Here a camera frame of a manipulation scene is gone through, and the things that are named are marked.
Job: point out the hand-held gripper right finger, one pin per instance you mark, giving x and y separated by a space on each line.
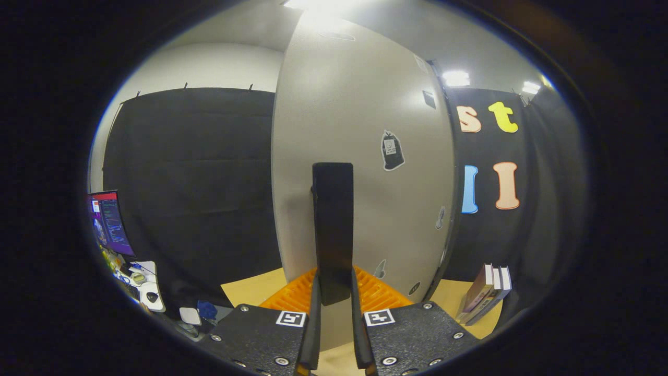
412 339

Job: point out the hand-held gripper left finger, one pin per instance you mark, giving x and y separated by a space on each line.
261 339

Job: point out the grey cabinet door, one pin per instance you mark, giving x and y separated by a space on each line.
355 104

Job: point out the blue crumpled object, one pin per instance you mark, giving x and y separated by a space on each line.
207 309

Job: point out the white rounded pad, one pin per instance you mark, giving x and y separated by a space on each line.
190 316

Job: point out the pink cover book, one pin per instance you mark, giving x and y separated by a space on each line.
476 295

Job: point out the blue cover book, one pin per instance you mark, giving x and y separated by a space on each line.
502 290

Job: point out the black computer mouse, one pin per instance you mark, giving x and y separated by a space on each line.
152 297

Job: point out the white desk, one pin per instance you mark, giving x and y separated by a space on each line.
152 284

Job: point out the black backdrop cloth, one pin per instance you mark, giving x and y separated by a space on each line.
198 172

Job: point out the computer monitor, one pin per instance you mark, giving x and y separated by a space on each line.
110 222

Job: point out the large ceiling light panel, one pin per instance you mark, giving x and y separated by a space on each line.
318 4

